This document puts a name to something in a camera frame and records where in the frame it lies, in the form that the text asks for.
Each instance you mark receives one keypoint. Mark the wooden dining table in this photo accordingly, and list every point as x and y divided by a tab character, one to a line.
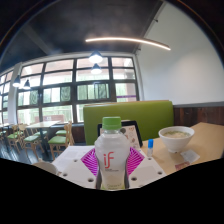
41	125

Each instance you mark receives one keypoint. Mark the white printed paper sheet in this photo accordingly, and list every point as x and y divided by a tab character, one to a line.
73	151

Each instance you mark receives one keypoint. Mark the white paper packet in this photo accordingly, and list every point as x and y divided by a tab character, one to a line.
190	156

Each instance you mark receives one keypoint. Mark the small red packet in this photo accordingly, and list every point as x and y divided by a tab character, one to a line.
182	165

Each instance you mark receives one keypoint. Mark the large black-framed window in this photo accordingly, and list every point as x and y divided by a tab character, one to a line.
60	78

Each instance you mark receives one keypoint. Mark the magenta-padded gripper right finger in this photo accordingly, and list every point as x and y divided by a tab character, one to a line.
148	170

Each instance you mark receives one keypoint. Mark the curved linear ceiling light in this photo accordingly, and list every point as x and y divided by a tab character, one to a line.
133	40

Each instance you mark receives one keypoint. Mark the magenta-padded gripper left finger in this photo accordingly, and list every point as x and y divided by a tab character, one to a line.
76	170

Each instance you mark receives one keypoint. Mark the green upholstered bench seat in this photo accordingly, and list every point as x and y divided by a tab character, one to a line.
150	116

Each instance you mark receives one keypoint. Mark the clear green-capped drink bottle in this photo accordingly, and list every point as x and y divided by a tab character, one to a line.
111	146

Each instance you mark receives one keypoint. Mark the black-framed menu card stand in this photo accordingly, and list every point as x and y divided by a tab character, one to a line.
133	133

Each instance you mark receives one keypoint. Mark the black pendant ceiling lamps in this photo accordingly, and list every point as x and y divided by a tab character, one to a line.
95	58

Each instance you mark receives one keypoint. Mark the wooden chairs with green seats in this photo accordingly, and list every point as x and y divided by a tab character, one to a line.
58	140

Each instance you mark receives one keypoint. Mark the white bowl of soup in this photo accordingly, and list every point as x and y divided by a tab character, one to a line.
176	138

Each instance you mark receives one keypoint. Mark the small blue-capped white bottle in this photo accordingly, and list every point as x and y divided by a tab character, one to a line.
150	148

